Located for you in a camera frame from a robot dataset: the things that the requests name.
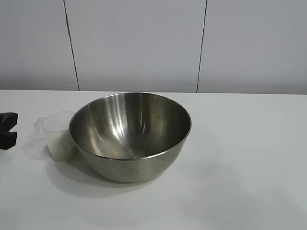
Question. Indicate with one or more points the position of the white rice grains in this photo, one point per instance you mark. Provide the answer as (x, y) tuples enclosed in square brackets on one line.
[(62, 148)]

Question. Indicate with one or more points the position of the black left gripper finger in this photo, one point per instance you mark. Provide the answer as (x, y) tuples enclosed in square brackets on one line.
[(7, 121), (7, 141)]

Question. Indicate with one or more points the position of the clear plastic measuring cup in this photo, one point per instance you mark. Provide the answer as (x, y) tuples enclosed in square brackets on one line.
[(55, 122)]

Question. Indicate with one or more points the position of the stainless steel mixing bowl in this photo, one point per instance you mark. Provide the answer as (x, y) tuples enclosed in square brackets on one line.
[(134, 165)]

